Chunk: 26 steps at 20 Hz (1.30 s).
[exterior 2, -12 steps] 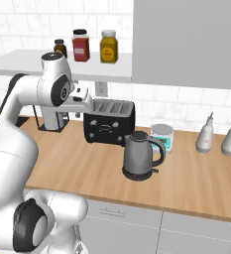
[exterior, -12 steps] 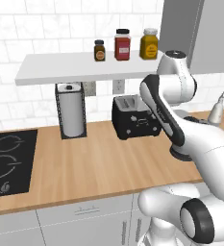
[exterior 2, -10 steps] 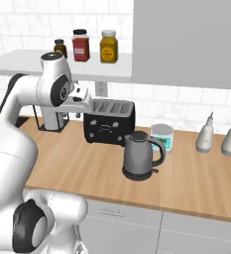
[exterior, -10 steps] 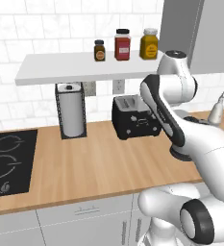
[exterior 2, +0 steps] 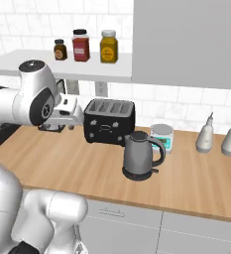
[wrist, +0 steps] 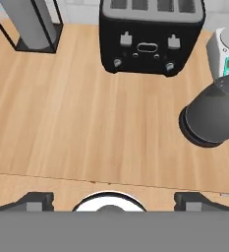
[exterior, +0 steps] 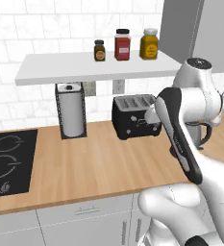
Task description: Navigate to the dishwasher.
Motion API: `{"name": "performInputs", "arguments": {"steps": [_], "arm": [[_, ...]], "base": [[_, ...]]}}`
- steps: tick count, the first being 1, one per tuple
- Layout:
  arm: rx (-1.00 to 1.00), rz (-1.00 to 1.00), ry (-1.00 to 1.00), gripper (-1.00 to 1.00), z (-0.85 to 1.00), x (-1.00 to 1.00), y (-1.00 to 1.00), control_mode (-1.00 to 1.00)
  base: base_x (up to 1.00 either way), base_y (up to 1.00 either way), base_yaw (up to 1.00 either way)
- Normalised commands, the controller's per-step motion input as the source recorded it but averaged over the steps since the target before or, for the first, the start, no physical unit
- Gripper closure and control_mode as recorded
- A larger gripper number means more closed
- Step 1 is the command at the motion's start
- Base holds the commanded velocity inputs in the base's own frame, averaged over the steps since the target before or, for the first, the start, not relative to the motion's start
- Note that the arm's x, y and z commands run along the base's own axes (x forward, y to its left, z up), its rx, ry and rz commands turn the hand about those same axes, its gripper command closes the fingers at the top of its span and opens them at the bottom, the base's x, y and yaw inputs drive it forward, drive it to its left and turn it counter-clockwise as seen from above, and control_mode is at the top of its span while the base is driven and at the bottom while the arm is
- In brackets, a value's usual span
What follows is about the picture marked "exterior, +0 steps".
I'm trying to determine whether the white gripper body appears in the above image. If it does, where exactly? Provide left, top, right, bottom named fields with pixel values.
left=144, top=103, right=162, bottom=126

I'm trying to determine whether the black four-slot toaster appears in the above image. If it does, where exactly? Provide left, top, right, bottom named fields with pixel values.
left=111, top=93, right=162, bottom=141

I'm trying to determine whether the yellow jar with white lid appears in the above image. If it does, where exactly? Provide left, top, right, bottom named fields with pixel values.
left=139, top=27, right=160, bottom=62

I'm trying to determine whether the red jar with black lid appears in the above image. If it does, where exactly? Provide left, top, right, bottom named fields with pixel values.
left=113, top=28, right=132, bottom=62

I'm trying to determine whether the white paper towel roll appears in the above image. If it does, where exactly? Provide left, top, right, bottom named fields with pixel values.
left=58, top=83, right=86, bottom=137

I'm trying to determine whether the small brown spice jar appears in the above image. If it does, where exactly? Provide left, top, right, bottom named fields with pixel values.
left=93, top=38, right=107, bottom=62

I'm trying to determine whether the black paper towel holder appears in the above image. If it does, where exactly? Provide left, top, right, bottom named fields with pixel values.
left=54, top=82, right=88, bottom=141

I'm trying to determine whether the wide grey drawer front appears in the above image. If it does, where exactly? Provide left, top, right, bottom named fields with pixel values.
left=36, top=193, right=135, bottom=227

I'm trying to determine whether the grey cupboard door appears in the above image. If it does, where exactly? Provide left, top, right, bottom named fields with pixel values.
left=39, top=210, right=133, bottom=246
left=0, top=226, right=46, bottom=246
left=129, top=191, right=154, bottom=246

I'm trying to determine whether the black hob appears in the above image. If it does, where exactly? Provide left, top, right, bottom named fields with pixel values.
left=0, top=129, right=38, bottom=199

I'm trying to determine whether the narrow grey drawer front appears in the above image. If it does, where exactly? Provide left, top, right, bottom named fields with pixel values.
left=0, top=209, right=41, bottom=238

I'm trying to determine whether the white wall socket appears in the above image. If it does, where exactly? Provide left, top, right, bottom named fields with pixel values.
left=112, top=78, right=126, bottom=95

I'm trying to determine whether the grey kettle with black handle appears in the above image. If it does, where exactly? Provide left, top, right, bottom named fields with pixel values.
left=184, top=120, right=214, bottom=150

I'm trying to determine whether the grey wall socket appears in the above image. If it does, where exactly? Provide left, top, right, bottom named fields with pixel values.
left=82, top=81, right=97, bottom=97

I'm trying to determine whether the white wall shelf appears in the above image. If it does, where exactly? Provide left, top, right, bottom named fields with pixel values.
left=14, top=49, right=184, bottom=86

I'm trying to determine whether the grey wall cupboard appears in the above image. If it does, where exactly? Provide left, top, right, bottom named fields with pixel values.
left=159, top=0, right=224, bottom=74

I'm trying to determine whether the grey cupboard door handle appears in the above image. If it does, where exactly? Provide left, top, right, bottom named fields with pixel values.
left=120, top=220, right=128, bottom=246
left=135, top=217, right=142, bottom=244

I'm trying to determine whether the long grey drawer handle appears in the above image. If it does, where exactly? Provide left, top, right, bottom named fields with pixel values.
left=73, top=207, right=101, bottom=216

